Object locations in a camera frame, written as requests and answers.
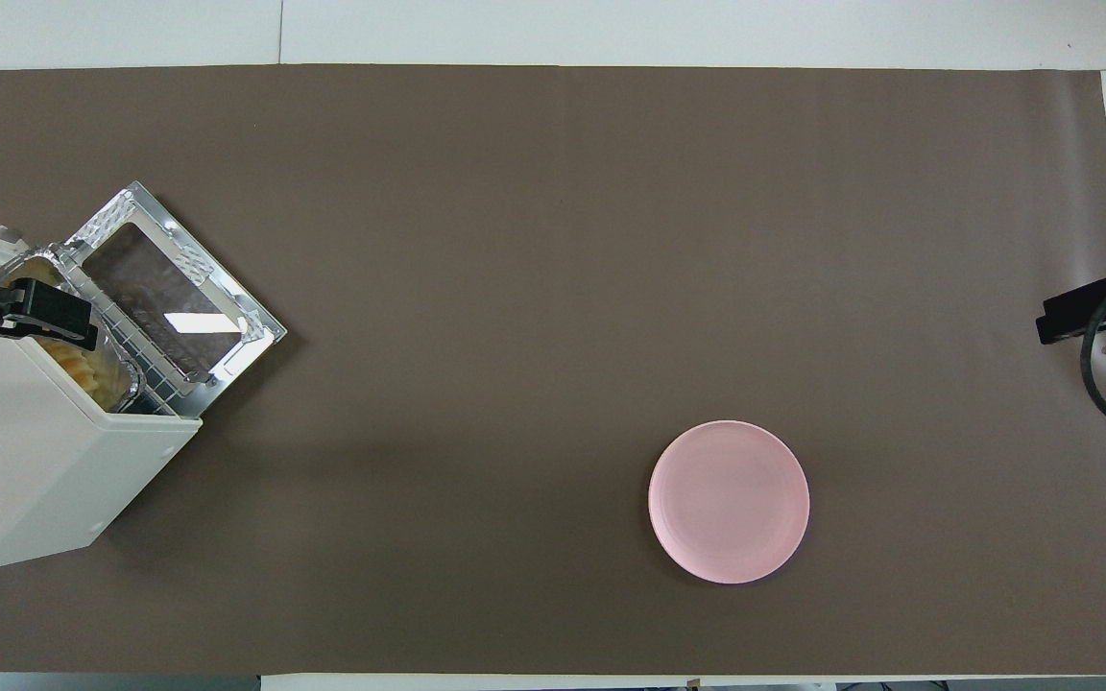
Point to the cream toaster oven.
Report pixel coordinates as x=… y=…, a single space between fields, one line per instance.
x=35 y=461

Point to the sliced yellow bread loaf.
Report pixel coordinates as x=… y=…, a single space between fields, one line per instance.
x=87 y=374

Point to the glass oven door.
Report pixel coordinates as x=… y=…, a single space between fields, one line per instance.
x=169 y=288

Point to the brown table mat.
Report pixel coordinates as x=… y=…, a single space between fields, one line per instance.
x=553 y=288

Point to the aluminium foil tray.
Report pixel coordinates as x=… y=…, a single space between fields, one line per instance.
x=131 y=384

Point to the pink round plate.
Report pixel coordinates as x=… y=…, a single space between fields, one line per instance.
x=729 y=502

